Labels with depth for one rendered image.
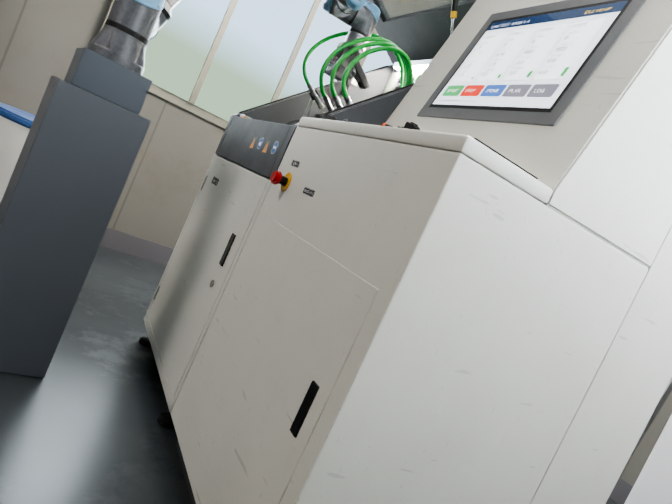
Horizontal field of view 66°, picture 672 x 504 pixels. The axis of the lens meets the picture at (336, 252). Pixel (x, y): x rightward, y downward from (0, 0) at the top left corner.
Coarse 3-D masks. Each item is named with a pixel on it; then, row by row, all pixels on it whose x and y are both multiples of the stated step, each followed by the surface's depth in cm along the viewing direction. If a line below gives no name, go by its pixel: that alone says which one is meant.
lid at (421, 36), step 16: (368, 0) 208; (384, 0) 203; (400, 0) 195; (416, 0) 187; (432, 0) 180; (448, 0) 173; (464, 0) 167; (384, 16) 210; (400, 16) 201; (416, 16) 190; (432, 16) 183; (448, 16) 176; (384, 32) 214; (400, 32) 205; (416, 32) 197; (432, 32) 189; (448, 32) 181; (400, 48) 213; (416, 48) 204; (432, 48) 195
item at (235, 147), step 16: (240, 128) 184; (256, 128) 169; (272, 128) 156; (288, 128) 145; (224, 144) 195; (240, 144) 178; (256, 144) 163; (272, 144) 151; (240, 160) 171; (256, 160) 158; (272, 160) 147
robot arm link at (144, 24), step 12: (120, 0) 138; (132, 0) 138; (144, 0) 139; (156, 0) 141; (120, 12) 138; (132, 12) 138; (144, 12) 140; (156, 12) 143; (132, 24) 139; (144, 24) 141; (156, 24) 149; (144, 36) 142
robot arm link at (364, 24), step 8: (368, 8) 173; (376, 8) 174; (360, 16) 173; (368, 16) 174; (376, 16) 175; (352, 24) 175; (360, 24) 174; (368, 24) 174; (376, 24) 177; (360, 32) 174; (368, 32) 175
